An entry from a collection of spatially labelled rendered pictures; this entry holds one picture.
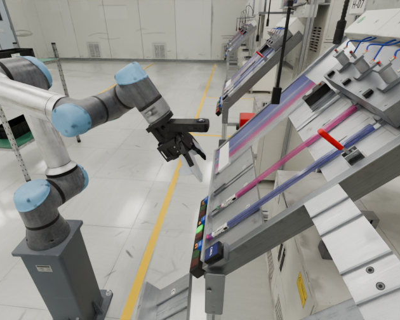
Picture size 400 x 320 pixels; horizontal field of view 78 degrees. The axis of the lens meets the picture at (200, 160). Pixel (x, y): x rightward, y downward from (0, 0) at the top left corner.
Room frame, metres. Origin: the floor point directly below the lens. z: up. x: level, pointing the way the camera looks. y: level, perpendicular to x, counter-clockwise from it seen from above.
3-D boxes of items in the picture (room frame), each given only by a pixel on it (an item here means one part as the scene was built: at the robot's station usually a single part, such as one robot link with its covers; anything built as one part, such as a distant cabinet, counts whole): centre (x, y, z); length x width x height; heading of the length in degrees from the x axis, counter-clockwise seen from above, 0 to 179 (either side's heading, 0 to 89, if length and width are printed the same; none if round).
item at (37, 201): (0.72, 0.60, 0.72); 0.13 x 0.12 x 0.14; 156
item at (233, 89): (2.16, -0.66, 0.66); 1.01 x 0.73 x 1.31; 84
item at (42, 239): (0.71, 0.60, 0.60); 0.15 x 0.15 x 0.10
